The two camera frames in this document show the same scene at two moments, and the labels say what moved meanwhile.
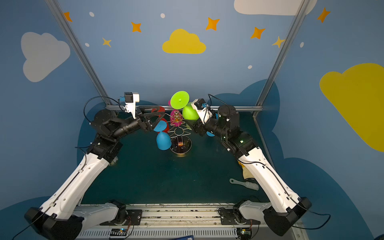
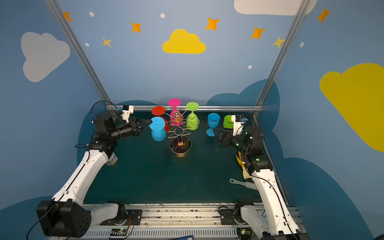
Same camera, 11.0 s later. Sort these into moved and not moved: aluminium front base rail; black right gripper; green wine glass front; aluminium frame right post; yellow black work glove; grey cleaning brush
Moved: black right gripper; green wine glass front
Not moved: grey cleaning brush; aluminium front base rail; yellow black work glove; aluminium frame right post
